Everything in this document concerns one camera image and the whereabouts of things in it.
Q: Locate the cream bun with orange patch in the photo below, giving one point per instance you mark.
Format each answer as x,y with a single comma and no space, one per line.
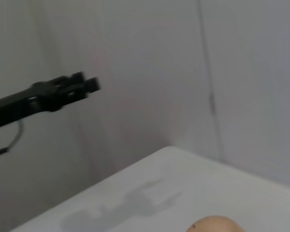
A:
217,224

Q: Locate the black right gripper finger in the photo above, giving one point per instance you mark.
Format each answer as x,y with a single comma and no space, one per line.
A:
43,96

